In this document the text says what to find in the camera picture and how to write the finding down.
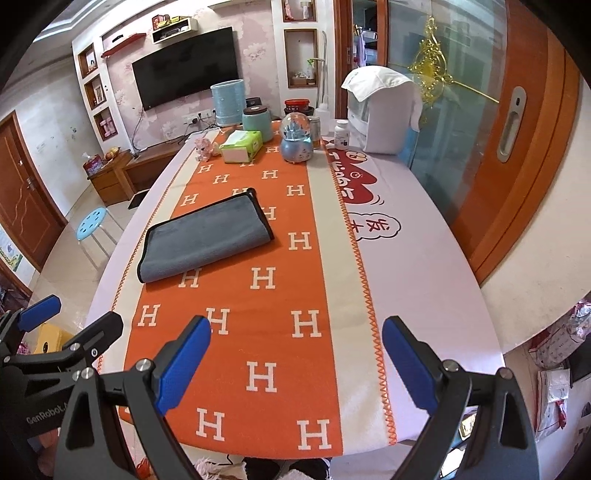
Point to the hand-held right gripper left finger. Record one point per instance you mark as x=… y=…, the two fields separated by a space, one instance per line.
x=181 y=369

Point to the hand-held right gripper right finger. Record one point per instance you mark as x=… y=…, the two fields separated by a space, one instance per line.
x=411 y=369

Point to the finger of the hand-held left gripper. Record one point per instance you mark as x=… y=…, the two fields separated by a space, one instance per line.
x=39 y=311
x=99 y=330

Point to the grey towel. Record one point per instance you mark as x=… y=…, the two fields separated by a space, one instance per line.
x=203 y=240

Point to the yellow stool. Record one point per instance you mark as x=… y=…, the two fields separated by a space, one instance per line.
x=46 y=339

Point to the orange letter-print blanket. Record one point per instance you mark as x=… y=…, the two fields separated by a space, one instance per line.
x=277 y=332

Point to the light blue round stool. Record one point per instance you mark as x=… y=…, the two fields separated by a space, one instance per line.
x=94 y=222

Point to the white red-print tablecloth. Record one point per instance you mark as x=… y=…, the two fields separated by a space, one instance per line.
x=415 y=258

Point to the brown wooden door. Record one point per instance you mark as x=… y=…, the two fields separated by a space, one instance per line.
x=23 y=194

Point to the black floor mat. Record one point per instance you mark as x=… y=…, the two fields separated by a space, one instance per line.
x=138 y=199

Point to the pile of plastic bags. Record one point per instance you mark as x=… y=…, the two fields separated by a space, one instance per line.
x=558 y=369

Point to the wooden television cabinet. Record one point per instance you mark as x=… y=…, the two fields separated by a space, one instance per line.
x=120 y=177

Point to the red bag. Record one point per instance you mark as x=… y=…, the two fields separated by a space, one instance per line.
x=93 y=165

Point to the fruit bowl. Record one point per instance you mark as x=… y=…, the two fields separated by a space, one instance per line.
x=112 y=153

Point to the pink toy figure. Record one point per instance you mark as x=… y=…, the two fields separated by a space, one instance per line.
x=205 y=147

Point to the orange wood sliding door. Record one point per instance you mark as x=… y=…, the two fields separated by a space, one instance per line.
x=521 y=175

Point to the green tissue pack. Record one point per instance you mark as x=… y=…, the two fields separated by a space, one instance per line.
x=240 y=146

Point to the white pill bottle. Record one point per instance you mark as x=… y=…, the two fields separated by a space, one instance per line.
x=341 y=134

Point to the white countertop appliance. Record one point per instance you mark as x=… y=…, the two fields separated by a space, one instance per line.
x=392 y=120

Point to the teal canister with dark lid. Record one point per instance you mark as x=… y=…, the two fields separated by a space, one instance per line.
x=255 y=125

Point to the blue snow globe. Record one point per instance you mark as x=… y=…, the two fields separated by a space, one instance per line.
x=295 y=138

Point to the metal can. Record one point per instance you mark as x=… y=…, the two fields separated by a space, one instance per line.
x=314 y=129

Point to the light blue cylindrical bin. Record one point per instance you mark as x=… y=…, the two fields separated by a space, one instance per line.
x=227 y=102

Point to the white squeeze bottle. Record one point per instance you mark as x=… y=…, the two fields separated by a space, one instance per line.
x=321 y=119

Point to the red lidded container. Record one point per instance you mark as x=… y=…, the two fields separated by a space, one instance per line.
x=295 y=107

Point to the white cloth cover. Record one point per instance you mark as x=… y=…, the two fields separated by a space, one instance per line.
x=374 y=83

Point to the gold hanging ornament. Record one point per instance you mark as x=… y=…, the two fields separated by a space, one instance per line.
x=431 y=64

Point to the black wall television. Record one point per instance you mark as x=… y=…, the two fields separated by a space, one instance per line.
x=187 y=67

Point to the red wall shelf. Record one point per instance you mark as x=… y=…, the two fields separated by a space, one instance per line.
x=122 y=45

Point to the white wall shelf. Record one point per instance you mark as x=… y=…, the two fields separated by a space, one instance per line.
x=171 y=30

